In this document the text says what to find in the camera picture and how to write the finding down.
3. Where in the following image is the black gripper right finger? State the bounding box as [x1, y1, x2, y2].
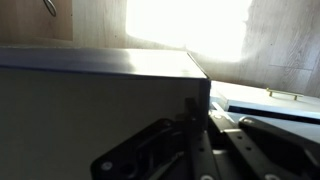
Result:
[207, 111, 320, 180]

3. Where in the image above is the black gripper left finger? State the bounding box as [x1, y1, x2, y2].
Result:
[90, 97, 202, 180]

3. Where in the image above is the white television stand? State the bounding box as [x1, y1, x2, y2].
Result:
[209, 79, 320, 145]

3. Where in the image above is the white drawer with handle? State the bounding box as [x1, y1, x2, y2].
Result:
[210, 79, 320, 122]

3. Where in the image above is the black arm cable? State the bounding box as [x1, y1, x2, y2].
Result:
[42, 0, 58, 18]

